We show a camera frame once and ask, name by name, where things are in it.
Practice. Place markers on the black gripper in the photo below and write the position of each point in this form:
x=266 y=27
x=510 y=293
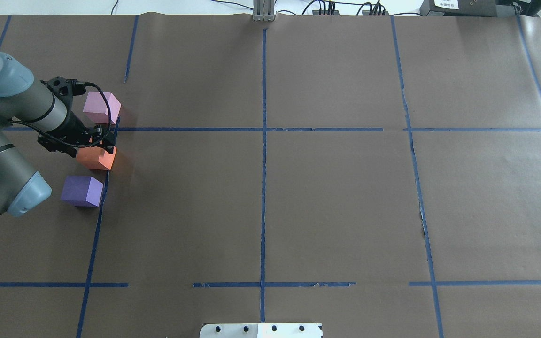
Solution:
x=76 y=127

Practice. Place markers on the orange foam cube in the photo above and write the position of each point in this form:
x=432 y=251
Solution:
x=96 y=158

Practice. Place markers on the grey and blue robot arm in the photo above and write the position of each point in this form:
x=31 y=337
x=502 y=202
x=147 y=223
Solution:
x=46 y=108

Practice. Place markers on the pink foam cube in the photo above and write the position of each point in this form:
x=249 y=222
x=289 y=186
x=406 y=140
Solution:
x=96 y=109

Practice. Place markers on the purple foam cube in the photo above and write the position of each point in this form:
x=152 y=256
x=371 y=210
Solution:
x=82 y=191

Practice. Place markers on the black control box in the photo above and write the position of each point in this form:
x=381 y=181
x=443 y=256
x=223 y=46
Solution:
x=480 y=8

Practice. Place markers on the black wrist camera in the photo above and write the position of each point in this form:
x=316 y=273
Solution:
x=62 y=87

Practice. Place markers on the aluminium frame post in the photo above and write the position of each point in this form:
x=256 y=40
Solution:
x=264 y=10

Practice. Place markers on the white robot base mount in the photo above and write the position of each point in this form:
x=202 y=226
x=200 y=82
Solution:
x=262 y=330

